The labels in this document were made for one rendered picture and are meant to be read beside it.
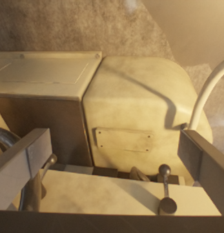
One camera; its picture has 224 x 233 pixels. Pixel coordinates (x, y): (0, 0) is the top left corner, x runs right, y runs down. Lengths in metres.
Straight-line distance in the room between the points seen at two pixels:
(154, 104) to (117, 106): 0.19
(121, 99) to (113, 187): 0.49
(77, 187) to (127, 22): 1.10
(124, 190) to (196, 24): 1.15
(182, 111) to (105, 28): 0.81
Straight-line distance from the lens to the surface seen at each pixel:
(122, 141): 1.00
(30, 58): 1.61
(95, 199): 0.48
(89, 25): 1.37
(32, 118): 1.12
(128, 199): 0.48
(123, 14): 1.31
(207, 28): 1.38
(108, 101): 0.86
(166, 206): 0.44
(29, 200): 0.24
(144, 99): 0.86
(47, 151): 0.17
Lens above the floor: 1.29
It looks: 49 degrees down
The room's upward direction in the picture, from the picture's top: 166 degrees counter-clockwise
